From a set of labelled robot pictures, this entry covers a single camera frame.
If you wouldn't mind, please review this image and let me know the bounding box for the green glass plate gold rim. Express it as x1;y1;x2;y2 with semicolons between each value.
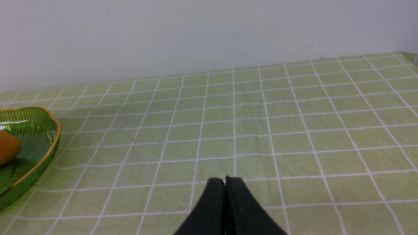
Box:
0;107;61;211

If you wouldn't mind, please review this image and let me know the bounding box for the green checkered tablecloth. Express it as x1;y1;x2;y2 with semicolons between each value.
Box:
1;52;418;235

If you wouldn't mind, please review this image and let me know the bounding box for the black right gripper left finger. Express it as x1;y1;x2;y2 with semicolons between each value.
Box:
174;178;225;235

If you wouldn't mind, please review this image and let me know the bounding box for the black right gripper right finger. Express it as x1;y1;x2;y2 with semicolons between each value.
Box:
225;177;287;235

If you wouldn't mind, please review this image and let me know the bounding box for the orange fruit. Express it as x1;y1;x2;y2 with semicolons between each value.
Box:
0;130;22;166

